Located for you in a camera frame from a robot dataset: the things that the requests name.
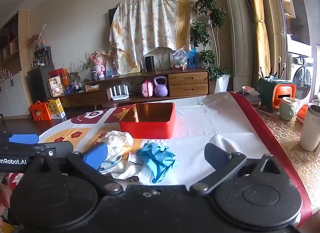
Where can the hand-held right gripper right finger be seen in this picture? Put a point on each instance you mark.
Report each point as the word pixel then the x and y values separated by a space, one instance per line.
pixel 212 152

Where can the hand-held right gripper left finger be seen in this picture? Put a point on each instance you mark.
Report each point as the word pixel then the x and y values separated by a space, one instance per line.
pixel 96 155

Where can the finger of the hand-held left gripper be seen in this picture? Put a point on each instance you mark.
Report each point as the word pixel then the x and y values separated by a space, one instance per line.
pixel 57 147
pixel 22 139

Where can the printed face mask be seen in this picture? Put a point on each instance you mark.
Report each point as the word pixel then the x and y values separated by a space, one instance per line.
pixel 110 165

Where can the cream white cloth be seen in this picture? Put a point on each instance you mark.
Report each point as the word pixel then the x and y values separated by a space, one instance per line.
pixel 115 139

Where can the bag of cotton swabs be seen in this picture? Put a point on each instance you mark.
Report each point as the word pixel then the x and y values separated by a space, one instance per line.
pixel 135 170

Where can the blue rubber glove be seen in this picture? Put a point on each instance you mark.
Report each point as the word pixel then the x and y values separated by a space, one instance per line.
pixel 157 157

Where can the person's left hand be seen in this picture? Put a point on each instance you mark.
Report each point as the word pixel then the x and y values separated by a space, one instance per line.
pixel 4 198

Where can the orange gift bag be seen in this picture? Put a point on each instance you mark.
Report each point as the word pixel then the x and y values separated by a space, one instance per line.
pixel 40 111

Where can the yellow carton box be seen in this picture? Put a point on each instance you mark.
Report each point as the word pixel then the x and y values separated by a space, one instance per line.
pixel 57 107

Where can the white cabinet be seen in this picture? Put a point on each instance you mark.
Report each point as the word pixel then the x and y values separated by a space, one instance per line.
pixel 12 97

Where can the cream snack box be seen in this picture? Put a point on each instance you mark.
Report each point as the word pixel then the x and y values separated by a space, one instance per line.
pixel 56 86

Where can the white router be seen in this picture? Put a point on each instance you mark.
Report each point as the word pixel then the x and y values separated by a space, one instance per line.
pixel 119 94

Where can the small cream box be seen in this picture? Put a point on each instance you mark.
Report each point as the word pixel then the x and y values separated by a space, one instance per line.
pixel 92 87

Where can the white planter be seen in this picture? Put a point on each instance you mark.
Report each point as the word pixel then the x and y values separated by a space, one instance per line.
pixel 222 84

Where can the orange gift boxes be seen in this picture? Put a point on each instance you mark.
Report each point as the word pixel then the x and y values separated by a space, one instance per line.
pixel 62 76

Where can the pink bowl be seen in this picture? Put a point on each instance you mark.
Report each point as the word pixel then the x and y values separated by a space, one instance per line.
pixel 248 89

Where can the wooden tv cabinet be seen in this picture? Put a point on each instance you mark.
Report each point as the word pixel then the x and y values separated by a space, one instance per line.
pixel 187 82

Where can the gold patterned table cover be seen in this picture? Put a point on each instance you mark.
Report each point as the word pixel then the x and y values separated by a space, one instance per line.
pixel 287 142

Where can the green brush holder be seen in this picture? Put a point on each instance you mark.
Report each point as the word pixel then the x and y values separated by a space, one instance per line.
pixel 265 90

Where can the purple kettlebell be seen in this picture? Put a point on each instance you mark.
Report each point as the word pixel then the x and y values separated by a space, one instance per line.
pixel 160 89

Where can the pink toy suitcase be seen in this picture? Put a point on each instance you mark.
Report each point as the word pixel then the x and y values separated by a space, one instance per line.
pixel 147 89

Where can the black water dispenser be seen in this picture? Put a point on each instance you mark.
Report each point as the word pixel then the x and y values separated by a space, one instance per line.
pixel 42 57

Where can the green mug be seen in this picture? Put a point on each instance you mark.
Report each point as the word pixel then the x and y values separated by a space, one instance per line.
pixel 286 110

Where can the potted orchid plant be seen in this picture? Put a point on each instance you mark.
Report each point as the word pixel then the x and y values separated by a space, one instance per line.
pixel 87 65

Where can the pink plush doll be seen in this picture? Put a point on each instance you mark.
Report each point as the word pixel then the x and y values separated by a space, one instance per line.
pixel 98 64

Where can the orange plastic stool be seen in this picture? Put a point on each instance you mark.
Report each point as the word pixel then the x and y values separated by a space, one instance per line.
pixel 283 95

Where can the blue toy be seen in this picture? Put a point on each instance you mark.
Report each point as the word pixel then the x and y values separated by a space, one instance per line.
pixel 192 59

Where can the clear plastic bag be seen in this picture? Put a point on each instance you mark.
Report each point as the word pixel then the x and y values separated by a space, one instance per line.
pixel 180 59

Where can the white tumbler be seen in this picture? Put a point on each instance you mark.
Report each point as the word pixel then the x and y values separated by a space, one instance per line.
pixel 310 127

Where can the glass vase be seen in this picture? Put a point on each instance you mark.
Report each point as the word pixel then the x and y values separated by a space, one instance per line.
pixel 142 64

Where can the black cylinder speaker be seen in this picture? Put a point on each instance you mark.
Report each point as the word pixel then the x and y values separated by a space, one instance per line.
pixel 149 64

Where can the white washing machine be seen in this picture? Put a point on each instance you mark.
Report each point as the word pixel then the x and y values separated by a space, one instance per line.
pixel 301 77

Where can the covered standing air conditioner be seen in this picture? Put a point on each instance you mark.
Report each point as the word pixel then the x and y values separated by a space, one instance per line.
pixel 240 35

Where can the yellow curtain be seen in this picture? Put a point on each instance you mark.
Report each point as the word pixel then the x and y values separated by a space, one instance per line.
pixel 260 35

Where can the floral cloth cover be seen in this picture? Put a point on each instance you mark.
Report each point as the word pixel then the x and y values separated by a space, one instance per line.
pixel 145 27

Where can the black television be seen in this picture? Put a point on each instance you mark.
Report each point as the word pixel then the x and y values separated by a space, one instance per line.
pixel 112 19

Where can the green potted tree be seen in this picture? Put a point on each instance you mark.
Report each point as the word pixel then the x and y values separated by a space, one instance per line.
pixel 207 5

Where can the wooden wall shelf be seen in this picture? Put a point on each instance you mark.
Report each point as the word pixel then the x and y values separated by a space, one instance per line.
pixel 15 47

